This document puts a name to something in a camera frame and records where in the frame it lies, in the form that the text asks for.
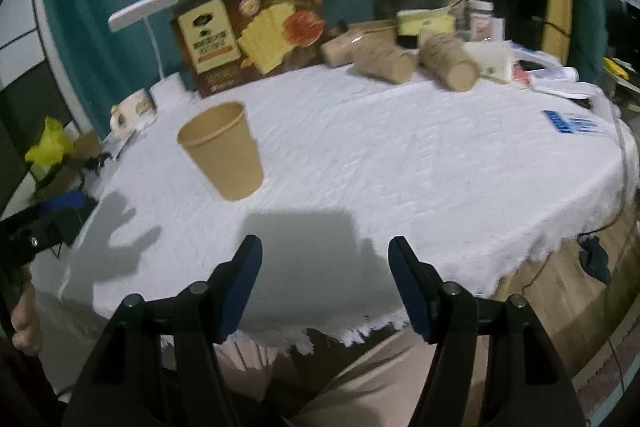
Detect white desk lamp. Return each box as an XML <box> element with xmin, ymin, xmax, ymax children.
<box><xmin>108</xmin><ymin>0</ymin><xmax>185</xmax><ymax>95</ymax></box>

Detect yellow butter tub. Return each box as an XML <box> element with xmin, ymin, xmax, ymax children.
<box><xmin>397</xmin><ymin>6</ymin><xmax>457</xmax><ymax>37</ymax></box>

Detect white-lidded jar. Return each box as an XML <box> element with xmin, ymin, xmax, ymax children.
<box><xmin>467</xmin><ymin>0</ymin><xmax>496</xmax><ymax>43</ymax></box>

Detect white tablecloth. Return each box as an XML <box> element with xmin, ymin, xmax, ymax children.
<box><xmin>31</xmin><ymin>59</ymin><xmax>638</xmax><ymax>395</ymax></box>

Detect person's beige pants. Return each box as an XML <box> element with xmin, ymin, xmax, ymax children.
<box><xmin>212</xmin><ymin>326</ymin><xmax>493</xmax><ymax>427</ymax></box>

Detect printed brown paper cup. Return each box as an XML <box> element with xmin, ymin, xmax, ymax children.
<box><xmin>320</xmin><ymin>32</ymin><xmax>362</xmax><ymax>68</ymax></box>
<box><xmin>352</xmin><ymin>42</ymin><xmax>419</xmax><ymax>84</ymax></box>
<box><xmin>418</xmin><ymin>32</ymin><xmax>480</xmax><ymax>93</ymax></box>

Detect black plug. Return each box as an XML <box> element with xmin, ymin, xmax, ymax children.
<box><xmin>579</xmin><ymin>236</ymin><xmax>612</xmax><ymax>285</ymax></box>

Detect white tube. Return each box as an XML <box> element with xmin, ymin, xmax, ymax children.
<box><xmin>528</xmin><ymin>66</ymin><xmax>579</xmax><ymax>90</ymax></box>

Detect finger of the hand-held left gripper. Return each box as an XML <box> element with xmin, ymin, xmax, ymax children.
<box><xmin>0</xmin><ymin>191</ymin><xmax>98</xmax><ymax>269</ymax></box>

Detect white paper packet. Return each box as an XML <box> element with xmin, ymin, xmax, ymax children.
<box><xmin>469</xmin><ymin>40</ymin><xmax>516</xmax><ymax>84</ymax></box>

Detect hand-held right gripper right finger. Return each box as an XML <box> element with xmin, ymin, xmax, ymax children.
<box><xmin>387</xmin><ymin>235</ymin><xmax>587</xmax><ymax>427</ymax></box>

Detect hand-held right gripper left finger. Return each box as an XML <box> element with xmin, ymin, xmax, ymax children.
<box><xmin>62</xmin><ymin>234</ymin><xmax>281</xmax><ymax>427</ymax></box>

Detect black cable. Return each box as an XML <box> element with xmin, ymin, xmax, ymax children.
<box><xmin>520</xmin><ymin>104</ymin><xmax>632</xmax><ymax>408</ymax></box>

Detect yellow plastic bag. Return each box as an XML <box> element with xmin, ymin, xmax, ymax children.
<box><xmin>24</xmin><ymin>116</ymin><xmax>74</xmax><ymax>166</ymax></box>

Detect brown cracker box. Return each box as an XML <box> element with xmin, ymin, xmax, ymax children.
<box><xmin>169</xmin><ymin>0</ymin><xmax>327</xmax><ymax>100</ymax></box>

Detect person's left hand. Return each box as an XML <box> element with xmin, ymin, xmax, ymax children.
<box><xmin>10</xmin><ymin>279</ymin><xmax>45</xmax><ymax>355</ymax></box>

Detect cardboard box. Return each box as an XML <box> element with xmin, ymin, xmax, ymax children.
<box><xmin>29</xmin><ymin>129</ymin><xmax>107</xmax><ymax>204</ymax></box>

